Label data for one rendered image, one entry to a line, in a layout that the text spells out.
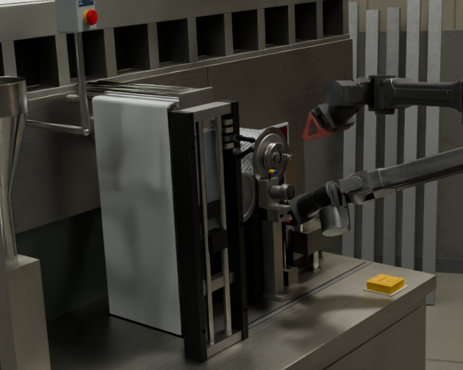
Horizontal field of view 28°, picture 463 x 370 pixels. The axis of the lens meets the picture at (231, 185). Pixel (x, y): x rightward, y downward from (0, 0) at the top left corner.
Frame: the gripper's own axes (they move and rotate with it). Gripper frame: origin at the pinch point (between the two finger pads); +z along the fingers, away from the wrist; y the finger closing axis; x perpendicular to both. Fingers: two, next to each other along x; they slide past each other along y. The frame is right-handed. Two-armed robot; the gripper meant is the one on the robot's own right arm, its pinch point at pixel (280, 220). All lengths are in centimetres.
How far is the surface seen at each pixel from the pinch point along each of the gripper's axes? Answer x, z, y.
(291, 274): -13.6, 4.0, -0.9
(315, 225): -4.7, -0.7, 11.2
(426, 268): -42, 103, 205
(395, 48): 61, 73, 222
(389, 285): -26.7, -16.9, 6.6
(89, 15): 49, -31, -61
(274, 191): 6.3, -11.7, -11.0
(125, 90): 40, -8, -38
